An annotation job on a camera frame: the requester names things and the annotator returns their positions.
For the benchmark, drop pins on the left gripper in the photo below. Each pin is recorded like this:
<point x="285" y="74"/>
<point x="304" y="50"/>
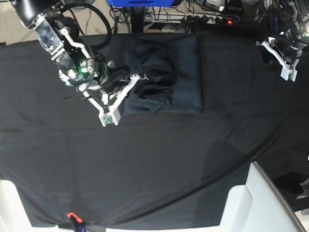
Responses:
<point x="287" y="50"/>

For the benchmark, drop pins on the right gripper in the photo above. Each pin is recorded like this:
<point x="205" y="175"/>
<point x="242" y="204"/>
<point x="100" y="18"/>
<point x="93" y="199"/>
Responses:
<point x="108" y="85"/>

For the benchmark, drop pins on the dark grey long-sleeve T-shirt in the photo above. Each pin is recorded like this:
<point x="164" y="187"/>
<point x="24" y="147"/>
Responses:
<point x="171" y="65"/>

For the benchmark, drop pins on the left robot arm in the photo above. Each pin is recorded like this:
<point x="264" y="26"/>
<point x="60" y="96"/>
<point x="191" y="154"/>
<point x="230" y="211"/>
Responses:
<point x="292" y="18"/>

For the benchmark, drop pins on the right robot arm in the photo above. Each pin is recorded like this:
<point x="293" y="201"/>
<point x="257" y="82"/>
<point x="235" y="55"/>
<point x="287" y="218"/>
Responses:
<point x="62" y="37"/>

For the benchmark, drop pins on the black table cloth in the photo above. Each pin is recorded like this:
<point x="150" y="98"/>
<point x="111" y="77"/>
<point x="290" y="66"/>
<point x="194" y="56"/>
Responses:
<point x="154" y="171"/>

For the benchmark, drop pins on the white power strip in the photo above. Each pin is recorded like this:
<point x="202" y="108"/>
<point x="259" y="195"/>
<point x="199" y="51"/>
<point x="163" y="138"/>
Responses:
<point x="209" y="19"/>

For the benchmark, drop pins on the orange blue clamp bottom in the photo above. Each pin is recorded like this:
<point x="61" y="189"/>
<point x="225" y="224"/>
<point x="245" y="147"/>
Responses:
<point x="78" y="225"/>

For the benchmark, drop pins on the blue clamp handle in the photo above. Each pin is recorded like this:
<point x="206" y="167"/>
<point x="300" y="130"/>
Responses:
<point x="273" y="25"/>

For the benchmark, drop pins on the black stand post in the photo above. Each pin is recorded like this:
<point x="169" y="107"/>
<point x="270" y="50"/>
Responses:
<point x="137" y="15"/>

